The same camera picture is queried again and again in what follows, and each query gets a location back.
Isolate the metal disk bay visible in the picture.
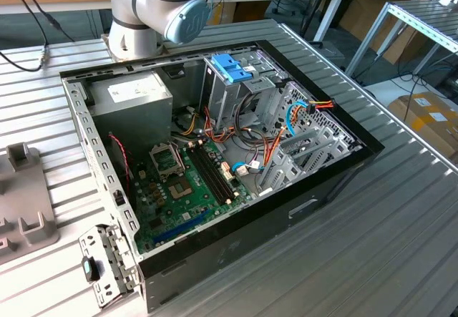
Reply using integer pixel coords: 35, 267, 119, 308
257, 127, 362, 198

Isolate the black RAM slot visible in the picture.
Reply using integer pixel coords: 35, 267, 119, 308
198, 144, 238, 198
187, 147, 232, 205

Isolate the metal drive cage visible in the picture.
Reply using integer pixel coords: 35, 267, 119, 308
200, 50, 287, 134

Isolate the CPU socket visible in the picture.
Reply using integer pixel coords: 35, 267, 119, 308
167, 175, 197, 200

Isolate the metal socket cover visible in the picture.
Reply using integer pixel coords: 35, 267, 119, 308
149, 143, 185, 182

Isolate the blue plastic drive latch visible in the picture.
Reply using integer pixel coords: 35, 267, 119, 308
210, 54, 259, 84

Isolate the blue expansion slot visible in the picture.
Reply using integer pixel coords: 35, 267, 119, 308
153, 208, 210, 245

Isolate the green motherboard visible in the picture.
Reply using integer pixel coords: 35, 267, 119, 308
130, 140, 257, 255

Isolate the grey power supply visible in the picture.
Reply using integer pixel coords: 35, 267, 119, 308
87, 70, 175, 153

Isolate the black PC case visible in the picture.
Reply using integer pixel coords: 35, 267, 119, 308
59, 39, 386, 314

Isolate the black stand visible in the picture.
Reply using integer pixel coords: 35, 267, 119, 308
302, 0, 333, 45

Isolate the black latch blue mark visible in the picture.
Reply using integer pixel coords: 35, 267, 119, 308
81, 255, 102, 283

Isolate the labelled cardboard box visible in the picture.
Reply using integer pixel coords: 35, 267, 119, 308
388, 93, 458, 160

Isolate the grey parts rack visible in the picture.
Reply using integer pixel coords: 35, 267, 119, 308
0, 143, 61, 266

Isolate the short blue wire white plug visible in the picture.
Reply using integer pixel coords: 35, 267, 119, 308
231, 162, 252, 177

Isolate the yellow orange wire bundle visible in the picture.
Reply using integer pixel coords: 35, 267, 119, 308
177, 112, 200, 136

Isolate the light blue data wire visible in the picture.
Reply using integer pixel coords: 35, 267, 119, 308
286, 102, 308, 137

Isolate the orange red power wire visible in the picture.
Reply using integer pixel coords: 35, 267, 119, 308
306, 98, 336, 116

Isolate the red black fan wire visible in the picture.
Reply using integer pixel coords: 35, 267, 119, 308
108, 134, 134, 189

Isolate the silver expansion bracket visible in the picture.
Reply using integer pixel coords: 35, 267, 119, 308
77, 223, 141, 310

